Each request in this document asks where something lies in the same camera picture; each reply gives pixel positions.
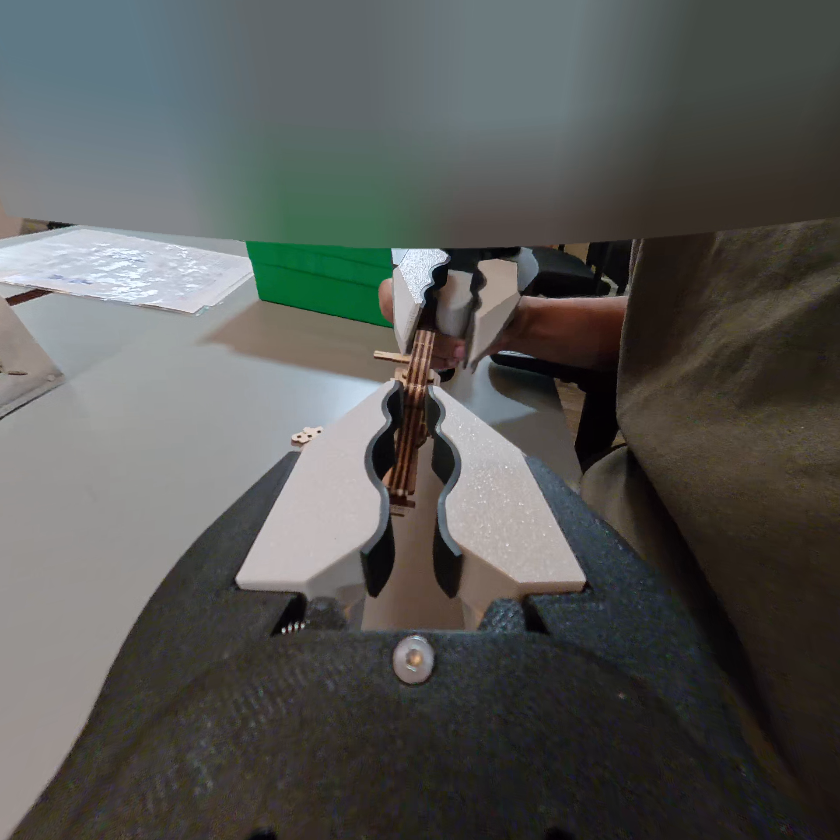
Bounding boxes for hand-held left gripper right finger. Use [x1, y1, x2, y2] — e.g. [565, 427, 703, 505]
[428, 386, 588, 631]

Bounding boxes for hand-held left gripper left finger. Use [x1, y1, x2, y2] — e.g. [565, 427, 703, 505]
[234, 382, 403, 631]

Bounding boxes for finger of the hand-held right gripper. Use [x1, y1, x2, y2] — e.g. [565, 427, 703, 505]
[392, 248, 452, 357]
[466, 262, 524, 373]

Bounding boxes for layered wooden puzzle model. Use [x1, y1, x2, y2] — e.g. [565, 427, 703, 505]
[374, 328, 438, 517]

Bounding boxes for person's right forearm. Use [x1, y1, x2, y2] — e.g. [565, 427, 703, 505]
[508, 294, 629, 373]

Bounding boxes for grey desk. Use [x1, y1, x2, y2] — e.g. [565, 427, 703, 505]
[0, 226, 585, 840]

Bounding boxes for person's right hand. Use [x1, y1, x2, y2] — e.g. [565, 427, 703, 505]
[378, 277, 469, 383]

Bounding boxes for green plastic bin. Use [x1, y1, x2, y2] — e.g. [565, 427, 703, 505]
[246, 240, 395, 327]

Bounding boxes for paper sheet in plastic sleeve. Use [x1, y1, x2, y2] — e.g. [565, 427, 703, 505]
[0, 227, 255, 315]

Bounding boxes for puzzle instruction booklet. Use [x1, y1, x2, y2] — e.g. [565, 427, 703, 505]
[0, 298, 64, 417]

